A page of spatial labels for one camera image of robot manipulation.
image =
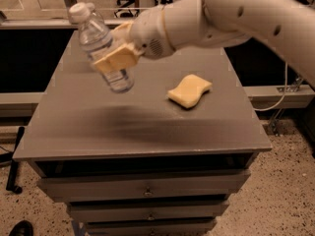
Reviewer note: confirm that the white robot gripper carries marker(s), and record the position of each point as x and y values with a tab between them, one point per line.
149	33

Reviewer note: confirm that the blue label plastic water bottle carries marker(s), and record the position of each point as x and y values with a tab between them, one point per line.
96	40

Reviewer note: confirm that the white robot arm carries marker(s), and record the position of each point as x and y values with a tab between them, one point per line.
285	26

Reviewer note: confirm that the black office chair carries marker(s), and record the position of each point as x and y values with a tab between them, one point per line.
124	9

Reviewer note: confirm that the yellow sponge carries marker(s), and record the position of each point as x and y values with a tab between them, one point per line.
189	91

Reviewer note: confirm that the grey drawer cabinet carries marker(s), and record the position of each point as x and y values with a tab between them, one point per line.
138	163

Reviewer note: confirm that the black bar on floor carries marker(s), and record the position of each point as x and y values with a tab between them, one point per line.
11	183

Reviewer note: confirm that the black shoe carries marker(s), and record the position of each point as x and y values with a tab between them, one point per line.
23	228

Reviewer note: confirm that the metal window rail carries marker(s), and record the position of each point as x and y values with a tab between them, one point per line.
52	23

